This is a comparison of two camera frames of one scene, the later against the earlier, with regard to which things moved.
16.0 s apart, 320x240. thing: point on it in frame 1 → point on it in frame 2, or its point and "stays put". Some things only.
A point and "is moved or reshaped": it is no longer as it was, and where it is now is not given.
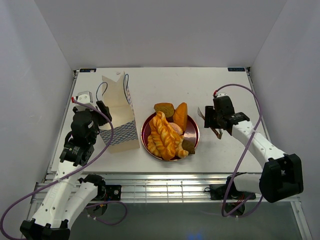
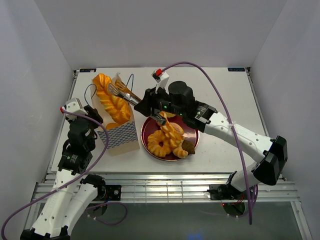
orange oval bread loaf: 180,115 → 111,125
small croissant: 180,151 stays put
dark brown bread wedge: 188,145 stays put
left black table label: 87,70 stays put
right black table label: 236,69 stays put
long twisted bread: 166,138 → 117,107
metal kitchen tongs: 218,135 is moved or reshaped
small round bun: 176,128 stays put
